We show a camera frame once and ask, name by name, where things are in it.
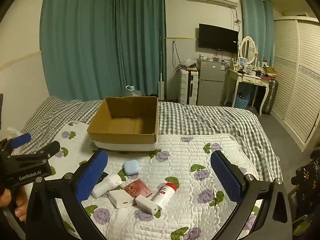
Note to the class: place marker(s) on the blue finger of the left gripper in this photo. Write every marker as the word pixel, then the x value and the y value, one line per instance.
pixel 14 146
pixel 44 153

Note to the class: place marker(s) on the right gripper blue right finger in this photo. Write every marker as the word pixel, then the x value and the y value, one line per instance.
pixel 273 220

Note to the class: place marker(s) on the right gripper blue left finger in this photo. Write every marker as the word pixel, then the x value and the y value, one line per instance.
pixel 44 217

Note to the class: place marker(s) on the white cylindrical bottle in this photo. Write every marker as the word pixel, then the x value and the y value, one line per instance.
pixel 109 183

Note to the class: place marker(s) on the white square charger block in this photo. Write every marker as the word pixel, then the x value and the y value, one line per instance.
pixel 121 199

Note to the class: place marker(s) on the light blue earbuds case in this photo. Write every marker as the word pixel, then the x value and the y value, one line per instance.
pixel 131 167

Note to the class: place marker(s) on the pink glitter card case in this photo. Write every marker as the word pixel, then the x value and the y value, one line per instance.
pixel 137 188

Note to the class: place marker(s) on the white small power adapter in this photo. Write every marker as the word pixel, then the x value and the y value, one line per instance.
pixel 146 205

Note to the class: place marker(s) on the white red-capped pill bottle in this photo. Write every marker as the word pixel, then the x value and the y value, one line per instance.
pixel 164 195

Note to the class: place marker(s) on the black remote control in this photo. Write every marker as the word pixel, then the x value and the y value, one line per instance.
pixel 103 175

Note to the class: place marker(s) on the person's left hand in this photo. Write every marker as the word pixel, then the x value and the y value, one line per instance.
pixel 20 200

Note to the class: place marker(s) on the brown cardboard box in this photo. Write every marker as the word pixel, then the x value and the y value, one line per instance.
pixel 129 124

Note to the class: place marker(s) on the white floral quilted mat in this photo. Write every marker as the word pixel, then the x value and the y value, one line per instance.
pixel 199 207

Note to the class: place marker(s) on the green checked bed sheet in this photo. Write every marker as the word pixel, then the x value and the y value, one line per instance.
pixel 174 118

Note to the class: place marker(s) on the clear large water jug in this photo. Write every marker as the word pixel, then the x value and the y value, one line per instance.
pixel 132 91

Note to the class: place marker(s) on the dark suitcase by wardrobe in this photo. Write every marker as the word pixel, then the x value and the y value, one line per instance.
pixel 268 103

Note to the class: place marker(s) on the white louvered wardrobe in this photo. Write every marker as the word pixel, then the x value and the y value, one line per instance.
pixel 296 61

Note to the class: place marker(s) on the large green curtain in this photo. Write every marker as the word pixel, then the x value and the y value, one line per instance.
pixel 92 49

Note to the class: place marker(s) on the blue laundry basket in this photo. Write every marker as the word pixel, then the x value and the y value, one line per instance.
pixel 242 100

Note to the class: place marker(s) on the white flat mop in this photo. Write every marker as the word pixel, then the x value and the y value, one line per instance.
pixel 161 85

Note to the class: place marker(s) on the white dressing table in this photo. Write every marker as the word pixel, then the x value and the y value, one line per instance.
pixel 247 79

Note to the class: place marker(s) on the white hard-shell suitcase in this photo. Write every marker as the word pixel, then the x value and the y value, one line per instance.
pixel 189 79

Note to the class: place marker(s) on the silver small refrigerator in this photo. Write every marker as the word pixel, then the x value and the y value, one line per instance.
pixel 211 83

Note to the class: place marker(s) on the white oval vanity mirror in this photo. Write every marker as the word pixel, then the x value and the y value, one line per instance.
pixel 248 50

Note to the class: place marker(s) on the narrow green window curtain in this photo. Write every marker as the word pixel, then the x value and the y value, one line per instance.
pixel 258 23

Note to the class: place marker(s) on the black wall television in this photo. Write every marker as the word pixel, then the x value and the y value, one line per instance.
pixel 218 38

